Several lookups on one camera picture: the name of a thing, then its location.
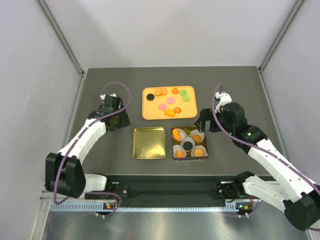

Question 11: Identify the gold cookie tin box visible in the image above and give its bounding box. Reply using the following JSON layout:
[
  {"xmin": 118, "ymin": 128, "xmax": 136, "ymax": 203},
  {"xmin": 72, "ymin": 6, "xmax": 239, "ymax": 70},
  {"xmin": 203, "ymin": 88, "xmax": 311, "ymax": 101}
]
[{"xmin": 171, "ymin": 126, "xmax": 209, "ymax": 162}]

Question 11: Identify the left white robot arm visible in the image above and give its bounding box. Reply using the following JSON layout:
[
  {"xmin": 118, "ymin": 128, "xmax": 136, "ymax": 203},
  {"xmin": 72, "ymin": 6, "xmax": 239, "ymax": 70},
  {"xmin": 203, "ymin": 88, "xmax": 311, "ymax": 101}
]
[{"xmin": 44, "ymin": 93, "xmax": 131, "ymax": 199}]

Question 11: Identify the green cookie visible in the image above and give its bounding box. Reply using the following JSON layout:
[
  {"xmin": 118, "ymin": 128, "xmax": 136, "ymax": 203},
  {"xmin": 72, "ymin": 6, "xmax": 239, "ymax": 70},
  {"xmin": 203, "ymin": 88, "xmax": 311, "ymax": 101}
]
[
  {"xmin": 179, "ymin": 89, "xmax": 188, "ymax": 96},
  {"xmin": 182, "ymin": 94, "xmax": 191, "ymax": 102}
]

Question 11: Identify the orange swirl cookie upper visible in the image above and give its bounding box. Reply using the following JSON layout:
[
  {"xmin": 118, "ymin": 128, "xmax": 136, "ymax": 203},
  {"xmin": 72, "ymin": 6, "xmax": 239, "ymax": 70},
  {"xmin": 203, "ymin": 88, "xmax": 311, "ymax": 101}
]
[{"xmin": 171, "ymin": 88, "xmax": 179, "ymax": 95}]

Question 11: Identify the pink cookie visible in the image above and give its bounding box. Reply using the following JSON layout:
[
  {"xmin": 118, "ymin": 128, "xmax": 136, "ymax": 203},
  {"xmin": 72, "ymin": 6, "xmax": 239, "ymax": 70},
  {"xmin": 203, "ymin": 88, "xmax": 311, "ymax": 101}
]
[
  {"xmin": 166, "ymin": 97, "xmax": 175, "ymax": 104},
  {"xmin": 158, "ymin": 103, "xmax": 167, "ymax": 111}
]

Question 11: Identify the fish shaped cookie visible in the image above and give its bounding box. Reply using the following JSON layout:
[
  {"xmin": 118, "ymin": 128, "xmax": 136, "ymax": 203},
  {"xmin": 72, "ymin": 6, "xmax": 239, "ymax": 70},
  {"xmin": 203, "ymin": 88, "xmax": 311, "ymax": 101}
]
[
  {"xmin": 164, "ymin": 109, "xmax": 176, "ymax": 118},
  {"xmin": 172, "ymin": 128, "xmax": 181, "ymax": 141}
]

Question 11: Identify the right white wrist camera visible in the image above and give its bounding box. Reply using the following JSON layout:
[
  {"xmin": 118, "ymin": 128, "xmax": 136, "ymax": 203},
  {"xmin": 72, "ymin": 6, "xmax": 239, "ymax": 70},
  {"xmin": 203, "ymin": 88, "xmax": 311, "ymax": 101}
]
[{"xmin": 215, "ymin": 92, "xmax": 232, "ymax": 113}]

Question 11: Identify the round biscuit top left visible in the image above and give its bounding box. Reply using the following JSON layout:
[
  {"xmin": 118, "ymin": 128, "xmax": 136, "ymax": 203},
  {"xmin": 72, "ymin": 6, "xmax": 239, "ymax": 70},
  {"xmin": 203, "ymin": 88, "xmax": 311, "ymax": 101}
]
[{"xmin": 153, "ymin": 88, "xmax": 162, "ymax": 96}]

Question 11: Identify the chocolate chip cookie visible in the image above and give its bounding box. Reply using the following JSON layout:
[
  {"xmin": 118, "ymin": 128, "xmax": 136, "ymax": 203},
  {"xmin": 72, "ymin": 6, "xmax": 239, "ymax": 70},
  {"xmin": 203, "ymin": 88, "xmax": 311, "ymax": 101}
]
[{"xmin": 192, "ymin": 134, "xmax": 202, "ymax": 143}]

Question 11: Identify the round dotted biscuit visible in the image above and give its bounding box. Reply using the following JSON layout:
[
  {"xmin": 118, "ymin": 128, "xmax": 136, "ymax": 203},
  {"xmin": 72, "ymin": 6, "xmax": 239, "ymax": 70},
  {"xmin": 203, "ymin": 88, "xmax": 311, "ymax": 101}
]
[{"xmin": 194, "ymin": 148, "xmax": 205, "ymax": 157}]

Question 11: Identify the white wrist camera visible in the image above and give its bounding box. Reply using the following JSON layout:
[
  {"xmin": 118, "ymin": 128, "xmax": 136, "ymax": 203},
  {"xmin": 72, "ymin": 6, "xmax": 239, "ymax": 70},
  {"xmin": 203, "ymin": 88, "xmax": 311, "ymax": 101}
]
[
  {"xmin": 100, "ymin": 92, "xmax": 117, "ymax": 101},
  {"xmin": 215, "ymin": 92, "xmax": 232, "ymax": 113}
]

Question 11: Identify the green cookie upper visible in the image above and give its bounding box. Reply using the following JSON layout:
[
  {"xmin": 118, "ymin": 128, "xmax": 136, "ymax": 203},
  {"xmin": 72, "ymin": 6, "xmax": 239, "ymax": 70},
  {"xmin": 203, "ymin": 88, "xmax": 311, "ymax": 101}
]
[{"xmin": 179, "ymin": 89, "xmax": 188, "ymax": 96}]

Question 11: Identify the gold tin lid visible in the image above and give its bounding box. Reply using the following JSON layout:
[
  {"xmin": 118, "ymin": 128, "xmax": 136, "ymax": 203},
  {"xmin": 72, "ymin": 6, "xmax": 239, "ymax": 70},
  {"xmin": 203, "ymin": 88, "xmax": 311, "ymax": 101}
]
[{"xmin": 131, "ymin": 126, "xmax": 167, "ymax": 160}]

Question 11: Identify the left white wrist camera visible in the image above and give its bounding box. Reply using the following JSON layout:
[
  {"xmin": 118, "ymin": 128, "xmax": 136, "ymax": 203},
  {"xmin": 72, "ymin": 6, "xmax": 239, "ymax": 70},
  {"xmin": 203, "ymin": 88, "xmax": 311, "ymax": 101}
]
[{"xmin": 100, "ymin": 92, "xmax": 117, "ymax": 101}]

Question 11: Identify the center paper cup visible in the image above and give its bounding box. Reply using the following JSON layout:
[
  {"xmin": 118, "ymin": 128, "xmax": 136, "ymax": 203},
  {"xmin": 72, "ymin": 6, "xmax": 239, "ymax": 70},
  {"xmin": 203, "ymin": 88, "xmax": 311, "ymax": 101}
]
[{"xmin": 180, "ymin": 136, "xmax": 196, "ymax": 149}]

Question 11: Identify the black sandwich cookie top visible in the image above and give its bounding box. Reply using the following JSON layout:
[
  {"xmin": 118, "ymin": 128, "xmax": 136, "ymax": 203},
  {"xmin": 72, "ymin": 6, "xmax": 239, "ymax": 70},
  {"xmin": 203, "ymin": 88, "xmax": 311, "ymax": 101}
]
[{"xmin": 146, "ymin": 93, "xmax": 155, "ymax": 101}]

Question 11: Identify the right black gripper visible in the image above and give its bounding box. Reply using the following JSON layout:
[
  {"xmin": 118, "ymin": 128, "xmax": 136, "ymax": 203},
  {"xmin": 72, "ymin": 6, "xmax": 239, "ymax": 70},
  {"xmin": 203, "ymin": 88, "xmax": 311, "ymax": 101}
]
[{"xmin": 194, "ymin": 107, "xmax": 235, "ymax": 136}]

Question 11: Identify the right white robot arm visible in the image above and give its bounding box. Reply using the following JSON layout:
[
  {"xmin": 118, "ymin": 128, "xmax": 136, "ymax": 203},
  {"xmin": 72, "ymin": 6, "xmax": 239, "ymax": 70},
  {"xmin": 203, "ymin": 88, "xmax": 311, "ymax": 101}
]
[{"xmin": 195, "ymin": 102, "xmax": 320, "ymax": 231}]

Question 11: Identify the white slotted cable duct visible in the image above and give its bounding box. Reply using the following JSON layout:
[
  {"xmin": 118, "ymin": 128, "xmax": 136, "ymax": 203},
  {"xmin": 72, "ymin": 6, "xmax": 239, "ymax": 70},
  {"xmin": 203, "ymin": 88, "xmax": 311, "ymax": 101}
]
[{"xmin": 49, "ymin": 201, "xmax": 241, "ymax": 213}]

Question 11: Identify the black sandwich cookie bottom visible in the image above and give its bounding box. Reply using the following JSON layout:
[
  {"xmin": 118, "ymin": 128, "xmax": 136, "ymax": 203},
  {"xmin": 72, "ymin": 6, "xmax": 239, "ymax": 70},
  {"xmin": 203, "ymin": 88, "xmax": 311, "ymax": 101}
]
[{"xmin": 183, "ymin": 141, "xmax": 193, "ymax": 152}]

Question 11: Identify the green cookie lower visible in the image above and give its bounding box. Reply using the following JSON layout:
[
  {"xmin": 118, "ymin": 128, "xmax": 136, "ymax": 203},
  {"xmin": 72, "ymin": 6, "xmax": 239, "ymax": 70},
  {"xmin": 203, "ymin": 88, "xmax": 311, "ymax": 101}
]
[{"xmin": 182, "ymin": 94, "xmax": 191, "ymax": 102}]

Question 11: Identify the bottom left paper cup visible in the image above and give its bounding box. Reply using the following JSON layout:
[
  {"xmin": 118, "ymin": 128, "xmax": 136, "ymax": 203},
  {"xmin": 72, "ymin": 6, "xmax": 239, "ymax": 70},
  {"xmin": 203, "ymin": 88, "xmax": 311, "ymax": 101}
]
[{"xmin": 172, "ymin": 144, "xmax": 187, "ymax": 159}]

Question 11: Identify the orange swirl cookie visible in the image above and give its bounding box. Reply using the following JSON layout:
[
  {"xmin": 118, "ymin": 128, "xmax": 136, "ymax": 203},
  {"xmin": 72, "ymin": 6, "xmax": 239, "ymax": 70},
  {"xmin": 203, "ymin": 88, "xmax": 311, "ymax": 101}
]
[
  {"xmin": 173, "ymin": 107, "xmax": 182, "ymax": 114},
  {"xmin": 171, "ymin": 88, "xmax": 179, "ymax": 95}
]

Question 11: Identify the orange swirl cookie lower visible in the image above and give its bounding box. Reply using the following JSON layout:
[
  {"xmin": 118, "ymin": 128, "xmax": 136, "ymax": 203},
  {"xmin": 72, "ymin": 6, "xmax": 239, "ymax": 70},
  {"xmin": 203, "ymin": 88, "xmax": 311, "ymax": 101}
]
[{"xmin": 173, "ymin": 107, "xmax": 182, "ymax": 114}]

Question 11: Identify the pink cookie lower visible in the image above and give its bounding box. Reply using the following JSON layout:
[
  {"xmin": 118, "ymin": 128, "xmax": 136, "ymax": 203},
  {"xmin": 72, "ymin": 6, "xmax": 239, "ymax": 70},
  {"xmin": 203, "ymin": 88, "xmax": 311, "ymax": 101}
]
[{"xmin": 158, "ymin": 103, "xmax": 167, "ymax": 111}]

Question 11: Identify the top right paper cup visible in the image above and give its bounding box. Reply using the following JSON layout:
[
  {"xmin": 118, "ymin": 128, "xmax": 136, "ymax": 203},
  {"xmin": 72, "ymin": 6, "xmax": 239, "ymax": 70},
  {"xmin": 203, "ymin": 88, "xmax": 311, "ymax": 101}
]
[{"xmin": 190, "ymin": 129, "xmax": 205, "ymax": 143}]

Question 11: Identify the orange shell cookie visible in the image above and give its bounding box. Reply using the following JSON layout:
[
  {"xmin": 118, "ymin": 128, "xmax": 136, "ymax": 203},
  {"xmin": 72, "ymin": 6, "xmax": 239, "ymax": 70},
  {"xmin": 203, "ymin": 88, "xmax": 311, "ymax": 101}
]
[{"xmin": 174, "ymin": 150, "xmax": 184, "ymax": 158}]

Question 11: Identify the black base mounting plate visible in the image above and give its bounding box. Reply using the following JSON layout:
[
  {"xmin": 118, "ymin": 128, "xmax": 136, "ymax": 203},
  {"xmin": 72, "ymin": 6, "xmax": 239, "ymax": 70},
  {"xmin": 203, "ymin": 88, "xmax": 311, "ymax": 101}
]
[{"xmin": 84, "ymin": 174, "xmax": 253, "ymax": 204}]

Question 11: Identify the orange plastic tray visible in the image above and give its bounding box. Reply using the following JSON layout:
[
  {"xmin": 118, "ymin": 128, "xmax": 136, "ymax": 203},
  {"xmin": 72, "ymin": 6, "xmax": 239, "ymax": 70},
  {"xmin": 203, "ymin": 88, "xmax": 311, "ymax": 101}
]
[{"xmin": 142, "ymin": 85, "xmax": 198, "ymax": 120}]

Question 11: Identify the bottom right paper cup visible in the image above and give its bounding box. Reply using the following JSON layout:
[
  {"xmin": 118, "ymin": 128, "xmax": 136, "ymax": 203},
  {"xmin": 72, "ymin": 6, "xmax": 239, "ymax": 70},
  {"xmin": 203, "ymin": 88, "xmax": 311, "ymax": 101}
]
[{"xmin": 190, "ymin": 145, "xmax": 208, "ymax": 158}]

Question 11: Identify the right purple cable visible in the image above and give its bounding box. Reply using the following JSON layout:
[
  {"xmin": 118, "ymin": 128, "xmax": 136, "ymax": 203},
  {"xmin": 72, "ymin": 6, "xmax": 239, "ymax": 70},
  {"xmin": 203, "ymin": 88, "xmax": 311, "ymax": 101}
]
[{"xmin": 211, "ymin": 83, "xmax": 320, "ymax": 231}]

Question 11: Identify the pink cookie upper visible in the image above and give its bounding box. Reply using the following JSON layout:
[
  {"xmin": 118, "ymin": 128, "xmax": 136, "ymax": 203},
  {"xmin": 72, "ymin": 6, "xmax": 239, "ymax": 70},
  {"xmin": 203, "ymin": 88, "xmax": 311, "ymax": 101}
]
[{"xmin": 166, "ymin": 97, "xmax": 175, "ymax": 104}]

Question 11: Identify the black sandwich cookie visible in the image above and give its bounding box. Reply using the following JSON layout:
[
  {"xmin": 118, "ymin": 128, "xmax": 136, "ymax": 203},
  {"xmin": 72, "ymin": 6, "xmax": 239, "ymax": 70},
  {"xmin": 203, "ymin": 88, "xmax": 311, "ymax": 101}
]
[
  {"xmin": 183, "ymin": 141, "xmax": 193, "ymax": 152},
  {"xmin": 146, "ymin": 93, "xmax": 155, "ymax": 101}
]

